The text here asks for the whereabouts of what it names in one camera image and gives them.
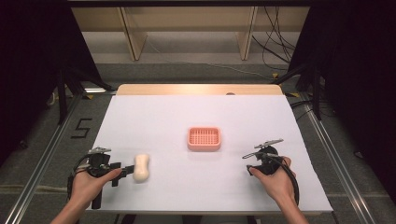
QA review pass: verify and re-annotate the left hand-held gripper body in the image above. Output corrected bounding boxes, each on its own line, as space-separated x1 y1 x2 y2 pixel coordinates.
78 147 122 210

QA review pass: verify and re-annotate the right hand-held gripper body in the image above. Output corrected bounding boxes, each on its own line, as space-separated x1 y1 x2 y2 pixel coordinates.
242 138 286 177

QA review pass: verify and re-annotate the cream soap bar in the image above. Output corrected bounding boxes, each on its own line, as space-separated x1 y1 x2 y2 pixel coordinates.
133 153 151 184

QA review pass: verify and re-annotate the person's right hand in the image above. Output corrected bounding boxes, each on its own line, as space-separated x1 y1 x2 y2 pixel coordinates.
249 156 297 203

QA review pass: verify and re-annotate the person's left hand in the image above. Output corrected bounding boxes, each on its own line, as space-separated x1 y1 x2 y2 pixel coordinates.
69 167 123 210

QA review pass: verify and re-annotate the white table sheet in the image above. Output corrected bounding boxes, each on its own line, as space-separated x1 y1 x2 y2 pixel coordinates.
86 94 333 215

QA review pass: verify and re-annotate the pink soap dish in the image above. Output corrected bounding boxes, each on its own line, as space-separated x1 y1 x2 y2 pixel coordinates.
187 126 222 153

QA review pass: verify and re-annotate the black metal stand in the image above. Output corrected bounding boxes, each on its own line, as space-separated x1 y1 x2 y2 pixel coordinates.
273 61 325 121
55 66 117 126

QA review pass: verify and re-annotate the black curtain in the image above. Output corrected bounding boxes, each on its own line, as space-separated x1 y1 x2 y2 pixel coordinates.
288 0 396 197
0 0 104 166

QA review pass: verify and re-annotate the light wooden shelf unit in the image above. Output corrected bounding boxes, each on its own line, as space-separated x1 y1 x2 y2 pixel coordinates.
71 6 311 63

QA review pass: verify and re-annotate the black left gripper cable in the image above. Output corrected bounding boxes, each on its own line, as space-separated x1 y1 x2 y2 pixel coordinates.
66 153 92 201

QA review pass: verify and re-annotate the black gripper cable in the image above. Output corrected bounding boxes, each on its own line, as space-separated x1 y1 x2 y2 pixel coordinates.
66 153 92 201
270 154 301 207

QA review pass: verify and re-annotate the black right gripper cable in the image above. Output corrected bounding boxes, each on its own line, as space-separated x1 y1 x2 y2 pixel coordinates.
270 154 301 207

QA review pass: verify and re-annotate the aluminium floor rail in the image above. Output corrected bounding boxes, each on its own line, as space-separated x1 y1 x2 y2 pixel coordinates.
2 92 84 224
299 92 378 224

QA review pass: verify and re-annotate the bundle of black cables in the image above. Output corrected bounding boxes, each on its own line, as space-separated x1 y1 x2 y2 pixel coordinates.
251 6 297 72

